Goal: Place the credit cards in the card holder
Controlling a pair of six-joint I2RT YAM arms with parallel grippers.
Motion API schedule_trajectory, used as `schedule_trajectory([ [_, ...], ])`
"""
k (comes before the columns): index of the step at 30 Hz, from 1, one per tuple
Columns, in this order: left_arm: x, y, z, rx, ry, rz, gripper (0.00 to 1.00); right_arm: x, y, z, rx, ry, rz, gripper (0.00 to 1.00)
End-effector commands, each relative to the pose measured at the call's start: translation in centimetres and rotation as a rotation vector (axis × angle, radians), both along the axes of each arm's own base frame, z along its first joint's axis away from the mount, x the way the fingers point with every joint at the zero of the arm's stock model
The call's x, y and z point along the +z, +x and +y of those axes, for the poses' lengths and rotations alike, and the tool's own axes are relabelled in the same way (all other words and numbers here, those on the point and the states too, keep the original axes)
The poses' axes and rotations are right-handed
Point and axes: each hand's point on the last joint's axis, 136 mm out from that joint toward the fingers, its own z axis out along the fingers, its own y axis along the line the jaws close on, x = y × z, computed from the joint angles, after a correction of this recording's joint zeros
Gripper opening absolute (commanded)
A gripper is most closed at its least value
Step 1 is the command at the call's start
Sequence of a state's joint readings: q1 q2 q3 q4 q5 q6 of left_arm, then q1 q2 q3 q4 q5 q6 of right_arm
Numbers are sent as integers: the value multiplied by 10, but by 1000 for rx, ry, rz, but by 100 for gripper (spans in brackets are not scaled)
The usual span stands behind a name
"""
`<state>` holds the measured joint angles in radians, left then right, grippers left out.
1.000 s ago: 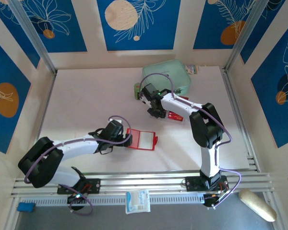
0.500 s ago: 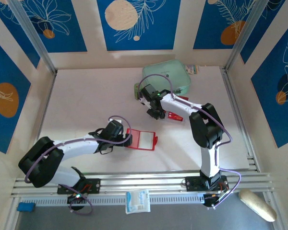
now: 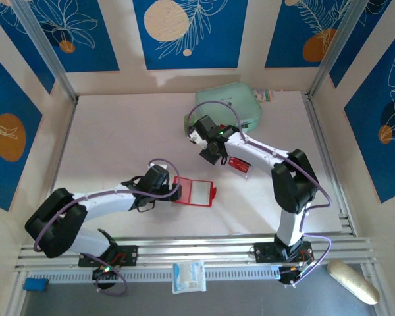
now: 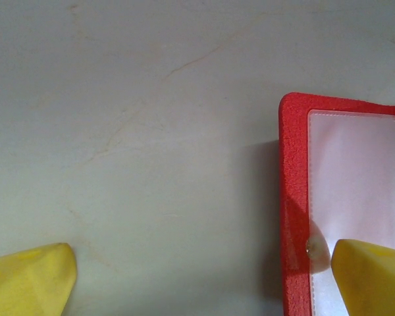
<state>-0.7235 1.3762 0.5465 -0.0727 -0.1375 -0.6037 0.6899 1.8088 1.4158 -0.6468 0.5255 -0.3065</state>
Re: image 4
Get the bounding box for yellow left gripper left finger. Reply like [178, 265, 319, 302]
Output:
[0, 242, 78, 316]

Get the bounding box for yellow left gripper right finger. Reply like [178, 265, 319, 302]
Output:
[330, 239, 395, 316]

